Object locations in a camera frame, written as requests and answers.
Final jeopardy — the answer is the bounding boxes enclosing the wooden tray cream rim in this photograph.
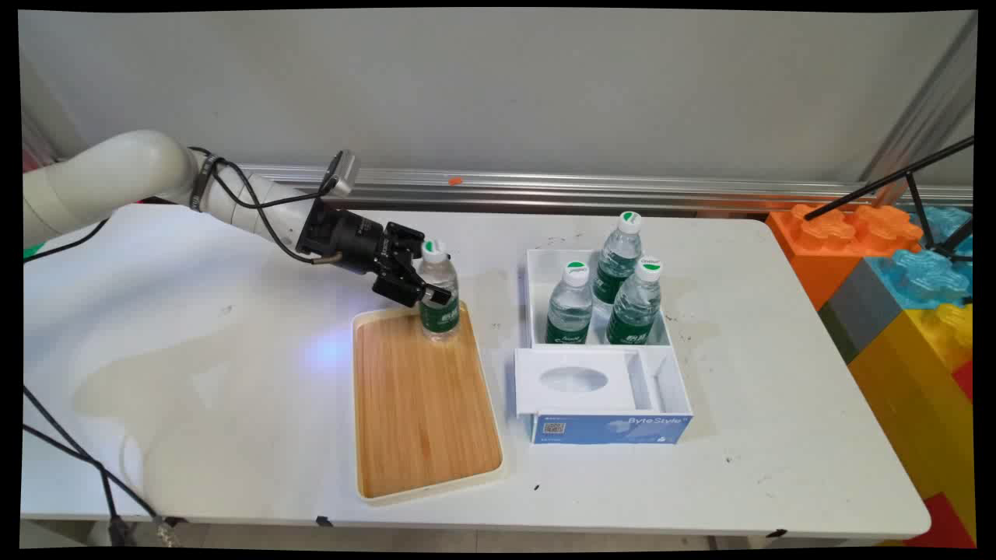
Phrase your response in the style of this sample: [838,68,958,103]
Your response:
[352,302,507,506]

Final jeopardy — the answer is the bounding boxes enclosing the light blue foam block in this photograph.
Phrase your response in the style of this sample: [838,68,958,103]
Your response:
[868,205,974,310]

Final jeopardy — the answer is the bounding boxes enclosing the white blue ByteStyle insert box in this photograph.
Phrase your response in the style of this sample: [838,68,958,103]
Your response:
[514,345,695,446]

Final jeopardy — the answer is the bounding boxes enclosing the water bottle green label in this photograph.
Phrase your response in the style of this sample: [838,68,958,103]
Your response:
[545,261,594,345]
[418,239,461,344]
[591,211,645,313]
[605,257,664,346]

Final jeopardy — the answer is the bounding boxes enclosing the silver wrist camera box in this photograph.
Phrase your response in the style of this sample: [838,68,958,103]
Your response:
[322,150,360,198]

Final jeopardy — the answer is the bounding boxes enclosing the black tripod stand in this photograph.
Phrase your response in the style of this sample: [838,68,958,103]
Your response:
[804,136,975,263]

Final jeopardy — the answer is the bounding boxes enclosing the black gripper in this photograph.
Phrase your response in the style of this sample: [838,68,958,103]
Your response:
[296,198,454,309]

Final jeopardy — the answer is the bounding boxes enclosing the orange foam building block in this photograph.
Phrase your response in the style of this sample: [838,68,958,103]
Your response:
[766,204,925,310]

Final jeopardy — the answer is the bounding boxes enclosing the black cable silver plug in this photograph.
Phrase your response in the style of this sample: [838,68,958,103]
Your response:
[23,424,178,545]

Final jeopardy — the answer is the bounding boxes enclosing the aluminium frame rail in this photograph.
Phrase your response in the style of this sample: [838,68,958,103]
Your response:
[233,163,973,216]

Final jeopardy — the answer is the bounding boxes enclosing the small red foam block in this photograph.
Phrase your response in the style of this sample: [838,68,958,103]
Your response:
[905,492,977,548]

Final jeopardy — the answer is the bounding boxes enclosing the aluminium frame post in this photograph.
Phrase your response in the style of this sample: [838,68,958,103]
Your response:
[860,14,978,187]

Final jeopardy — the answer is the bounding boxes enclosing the grey foam building block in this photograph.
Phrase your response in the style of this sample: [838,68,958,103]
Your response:
[819,261,905,365]

